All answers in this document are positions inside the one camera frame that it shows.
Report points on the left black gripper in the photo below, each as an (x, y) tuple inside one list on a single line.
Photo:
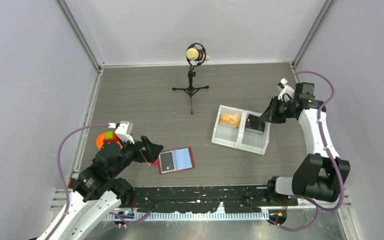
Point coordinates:
[(151, 152)]

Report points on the black microphone tripod stand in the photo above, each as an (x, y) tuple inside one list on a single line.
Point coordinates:
[(190, 90)]

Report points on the beige microphone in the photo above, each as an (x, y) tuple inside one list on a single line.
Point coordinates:
[(197, 55)]

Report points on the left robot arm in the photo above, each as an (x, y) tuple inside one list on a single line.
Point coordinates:
[(98, 189)]

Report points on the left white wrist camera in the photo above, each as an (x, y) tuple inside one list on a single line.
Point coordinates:
[(123, 131)]

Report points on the black credit card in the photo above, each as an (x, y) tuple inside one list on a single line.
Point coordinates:
[(254, 123), (166, 162)]

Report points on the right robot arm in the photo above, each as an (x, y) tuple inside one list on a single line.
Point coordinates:
[(322, 173)]

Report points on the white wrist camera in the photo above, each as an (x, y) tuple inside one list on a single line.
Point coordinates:
[(123, 131), (286, 91)]

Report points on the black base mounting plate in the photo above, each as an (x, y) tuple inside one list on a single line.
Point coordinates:
[(206, 199)]

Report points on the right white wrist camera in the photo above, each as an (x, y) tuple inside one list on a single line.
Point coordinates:
[(286, 91)]

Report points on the red card holder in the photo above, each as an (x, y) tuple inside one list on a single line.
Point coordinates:
[(182, 157)]

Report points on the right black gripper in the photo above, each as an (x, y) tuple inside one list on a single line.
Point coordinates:
[(270, 114)]

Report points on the green toy block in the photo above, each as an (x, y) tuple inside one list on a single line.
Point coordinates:
[(109, 136)]

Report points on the orange credit card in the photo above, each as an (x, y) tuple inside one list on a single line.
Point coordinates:
[(230, 120)]

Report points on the orange curved plastic piece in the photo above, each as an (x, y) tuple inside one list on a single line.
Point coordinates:
[(100, 141)]

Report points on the white two-compartment tray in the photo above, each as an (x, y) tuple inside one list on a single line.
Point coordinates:
[(240, 138)]

